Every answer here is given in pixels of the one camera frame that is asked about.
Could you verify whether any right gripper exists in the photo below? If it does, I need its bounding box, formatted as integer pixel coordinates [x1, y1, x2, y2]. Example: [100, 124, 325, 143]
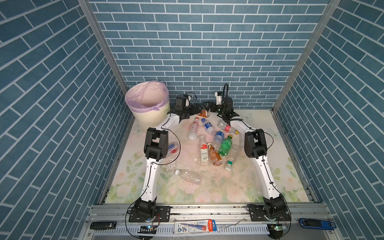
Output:
[203, 102, 227, 118]

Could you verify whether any brown Nescafe coffee bottle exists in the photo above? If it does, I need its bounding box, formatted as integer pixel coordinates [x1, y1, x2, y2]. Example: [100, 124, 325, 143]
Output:
[198, 109, 211, 118]

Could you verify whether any frosted tall clear bottle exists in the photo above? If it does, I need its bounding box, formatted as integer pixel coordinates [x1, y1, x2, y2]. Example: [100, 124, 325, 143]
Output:
[239, 130, 247, 148]

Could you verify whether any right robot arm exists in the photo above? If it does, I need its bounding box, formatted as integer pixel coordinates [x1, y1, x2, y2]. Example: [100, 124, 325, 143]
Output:
[203, 100, 291, 220]

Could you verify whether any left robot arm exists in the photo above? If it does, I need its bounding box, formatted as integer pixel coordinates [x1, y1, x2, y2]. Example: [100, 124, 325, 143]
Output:
[131, 92, 202, 220]

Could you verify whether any white bin with pink liner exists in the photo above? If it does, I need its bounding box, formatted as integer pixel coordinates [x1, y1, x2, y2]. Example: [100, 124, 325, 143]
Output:
[125, 81, 170, 131]

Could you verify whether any clear bottle blue label blue cap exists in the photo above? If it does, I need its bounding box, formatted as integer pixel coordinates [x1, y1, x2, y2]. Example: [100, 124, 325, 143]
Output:
[202, 118, 216, 136]

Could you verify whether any white bottle with red cap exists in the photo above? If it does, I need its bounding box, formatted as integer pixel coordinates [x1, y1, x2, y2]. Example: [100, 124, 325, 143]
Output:
[189, 118, 200, 140]

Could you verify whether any clear bottle red label yellow cap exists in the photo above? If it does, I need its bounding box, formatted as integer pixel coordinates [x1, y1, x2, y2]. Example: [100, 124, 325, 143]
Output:
[217, 120, 239, 135]

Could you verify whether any Pocari Sweat clear bottle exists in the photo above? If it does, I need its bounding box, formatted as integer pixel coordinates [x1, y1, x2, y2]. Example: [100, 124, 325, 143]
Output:
[212, 131, 225, 152]

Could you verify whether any green soda bottle yellow cap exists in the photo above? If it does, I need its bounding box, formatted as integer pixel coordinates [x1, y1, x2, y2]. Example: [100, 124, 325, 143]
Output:
[219, 135, 233, 156]

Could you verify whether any clear bottle red white label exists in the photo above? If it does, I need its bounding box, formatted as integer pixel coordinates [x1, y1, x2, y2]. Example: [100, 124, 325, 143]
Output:
[199, 135, 209, 166]

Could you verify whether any flat bottle blue red label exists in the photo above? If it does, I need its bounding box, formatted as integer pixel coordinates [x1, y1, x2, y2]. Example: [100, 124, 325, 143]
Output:
[168, 142, 180, 155]

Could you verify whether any clear bottle with green cap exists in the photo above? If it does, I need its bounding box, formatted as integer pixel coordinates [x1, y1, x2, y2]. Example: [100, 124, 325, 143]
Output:
[225, 145, 240, 172]

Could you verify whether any brown tea bottle white cap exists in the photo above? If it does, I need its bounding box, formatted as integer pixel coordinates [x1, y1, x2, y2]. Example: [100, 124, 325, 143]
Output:
[208, 143, 223, 166]

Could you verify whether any crushed clear bottle white cap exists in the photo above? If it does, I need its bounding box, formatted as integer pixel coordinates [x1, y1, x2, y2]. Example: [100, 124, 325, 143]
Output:
[175, 169, 203, 185]

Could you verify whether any white red blue tube package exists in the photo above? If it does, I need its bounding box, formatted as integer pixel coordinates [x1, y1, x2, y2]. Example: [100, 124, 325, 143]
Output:
[174, 219, 218, 234]

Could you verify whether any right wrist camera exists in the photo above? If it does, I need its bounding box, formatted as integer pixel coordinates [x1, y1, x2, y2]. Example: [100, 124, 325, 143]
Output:
[215, 91, 223, 105]

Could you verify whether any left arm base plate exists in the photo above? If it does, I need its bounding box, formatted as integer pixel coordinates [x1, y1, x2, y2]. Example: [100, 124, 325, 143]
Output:
[128, 206, 171, 223]

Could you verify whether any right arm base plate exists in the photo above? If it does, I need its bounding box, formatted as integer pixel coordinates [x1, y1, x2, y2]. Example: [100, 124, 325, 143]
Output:
[246, 204, 291, 222]

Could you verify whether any white slotted cable duct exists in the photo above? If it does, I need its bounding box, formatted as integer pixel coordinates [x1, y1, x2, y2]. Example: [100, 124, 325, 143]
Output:
[93, 224, 270, 237]

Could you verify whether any blue black device on rail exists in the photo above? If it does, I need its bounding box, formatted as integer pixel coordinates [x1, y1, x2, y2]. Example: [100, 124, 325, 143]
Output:
[299, 219, 337, 231]

